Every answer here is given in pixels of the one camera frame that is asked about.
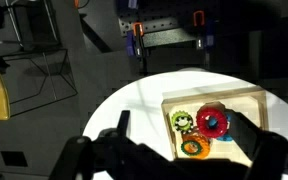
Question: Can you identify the orange bumpy toy ring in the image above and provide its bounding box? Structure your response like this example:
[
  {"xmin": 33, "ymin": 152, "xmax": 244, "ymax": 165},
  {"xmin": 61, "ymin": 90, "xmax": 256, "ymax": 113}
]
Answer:
[{"xmin": 180, "ymin": 131, "xmax": 212, "ymax": 160}]

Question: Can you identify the blue orange bar clamp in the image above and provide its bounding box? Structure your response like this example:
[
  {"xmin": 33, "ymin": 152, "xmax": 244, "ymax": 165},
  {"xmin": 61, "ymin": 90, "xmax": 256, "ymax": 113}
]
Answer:
[
  {"xmin": 192, "ymin": 10, "xmax": 216, "ymax": 51},
  {"xmin": 125, "ymin": 21, "xmax": 146, "ymax": 58}
]

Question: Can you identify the black white striped ring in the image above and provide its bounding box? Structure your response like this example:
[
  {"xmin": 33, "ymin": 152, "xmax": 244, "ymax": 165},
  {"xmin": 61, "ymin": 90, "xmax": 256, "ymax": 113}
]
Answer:
[{"xmin": 174, "ymin": 115, "xmax": 194, "ymax": 132}]

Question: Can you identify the red bumpy toy ring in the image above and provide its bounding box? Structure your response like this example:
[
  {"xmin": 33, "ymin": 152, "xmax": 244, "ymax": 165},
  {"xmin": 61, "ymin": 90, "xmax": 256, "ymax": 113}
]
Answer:
[{"xmin": 196, "ymin": 105, "xmax": 230, "ymax": 140}]

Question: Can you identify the dark green toothed ring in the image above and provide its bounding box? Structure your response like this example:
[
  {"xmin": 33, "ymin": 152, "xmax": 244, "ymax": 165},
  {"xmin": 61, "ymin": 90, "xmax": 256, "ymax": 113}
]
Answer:
[{"xmin": 180, "ymin": 139, "xmax": 203, "ymax": 158}]

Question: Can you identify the light green bumpy ring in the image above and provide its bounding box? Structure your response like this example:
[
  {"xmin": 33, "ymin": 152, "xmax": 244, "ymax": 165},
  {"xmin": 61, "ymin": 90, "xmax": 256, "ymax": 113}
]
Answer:
[{"xmin": 170, "ymin": 111, "xmax": 195, "ymax": 134}]

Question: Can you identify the blue toy ring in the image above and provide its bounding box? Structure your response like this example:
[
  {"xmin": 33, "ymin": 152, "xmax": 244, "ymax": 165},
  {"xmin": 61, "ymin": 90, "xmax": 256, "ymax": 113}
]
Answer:
[{"xmin": 207, "ymin": 111, "xmax": 235, "ymax": 143}]

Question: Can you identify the wooden slatted tray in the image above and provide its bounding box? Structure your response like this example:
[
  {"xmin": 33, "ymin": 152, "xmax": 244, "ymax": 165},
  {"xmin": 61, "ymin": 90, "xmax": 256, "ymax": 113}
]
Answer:
[{"xmin": 160, "ymin": 85, "xmax": 269, "ymax": 168}]

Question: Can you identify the black wire frame stand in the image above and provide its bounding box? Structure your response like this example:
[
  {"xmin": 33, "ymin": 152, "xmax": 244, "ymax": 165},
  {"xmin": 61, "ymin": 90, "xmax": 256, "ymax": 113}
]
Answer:
[{"xmin": 3, "ymin": 48, "xmax": 79, "ymax": 118}]

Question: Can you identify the black perforated board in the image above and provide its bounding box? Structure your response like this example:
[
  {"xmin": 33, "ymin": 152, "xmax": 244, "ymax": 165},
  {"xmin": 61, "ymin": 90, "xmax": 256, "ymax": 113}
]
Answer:
[{"xmin": 117, "ymin": 12, "xmax": 215, "ymax": 50}]

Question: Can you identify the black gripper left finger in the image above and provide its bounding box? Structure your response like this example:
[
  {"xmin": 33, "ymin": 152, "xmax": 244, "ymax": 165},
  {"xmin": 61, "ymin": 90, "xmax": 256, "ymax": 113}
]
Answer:
[{"xmin": 116, "ymin": 109, "xmax": 132, "ymax": 137}]

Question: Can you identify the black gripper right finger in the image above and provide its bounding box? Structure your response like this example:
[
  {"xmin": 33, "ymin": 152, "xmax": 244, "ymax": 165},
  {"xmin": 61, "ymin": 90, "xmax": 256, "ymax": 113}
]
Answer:
[{"xmin": 228, "ymin": 111, "xmax": 269, "ymax": 162}]

